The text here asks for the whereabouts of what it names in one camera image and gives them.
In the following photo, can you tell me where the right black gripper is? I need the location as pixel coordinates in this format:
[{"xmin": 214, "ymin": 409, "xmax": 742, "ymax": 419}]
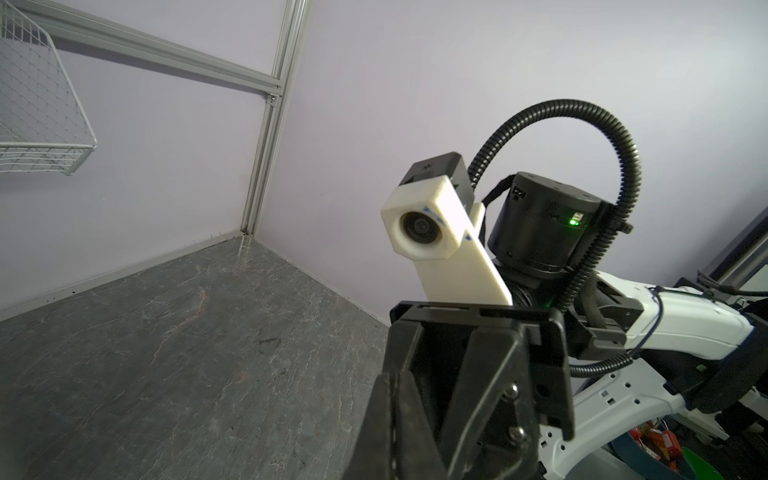
[{"xmin": 383, "ymin": 301, "xmax": 575, "ymax": 479}]

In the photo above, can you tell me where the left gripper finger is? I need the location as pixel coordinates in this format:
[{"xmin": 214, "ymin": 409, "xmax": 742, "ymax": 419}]
[{"xmin": 343, "ymin": 371, "xmax": 447, "ymax": 480}]

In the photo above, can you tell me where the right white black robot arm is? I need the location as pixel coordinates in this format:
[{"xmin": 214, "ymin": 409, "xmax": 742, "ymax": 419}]
[{"xmin": 345, "ymin": 99, "xmax": 767, "ymax": 479}]

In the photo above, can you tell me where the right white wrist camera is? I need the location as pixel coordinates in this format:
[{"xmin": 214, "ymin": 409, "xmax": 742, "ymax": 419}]
[{"xmin": 381, "ymin": 152, "xmax": 513, "ymax": 306}]

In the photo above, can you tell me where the aluminium enclosure frame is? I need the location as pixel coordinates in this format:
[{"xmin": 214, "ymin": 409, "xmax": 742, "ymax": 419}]
[{"xmin": 13, "ymin": 1, "xmax": 312, "ymax": 235}]

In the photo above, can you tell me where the white wire shelf basket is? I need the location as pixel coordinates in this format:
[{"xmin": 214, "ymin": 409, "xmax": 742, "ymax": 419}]
[{"xmin": 1, "ymin": 1, "xmax": 97, "ymax": 175}]

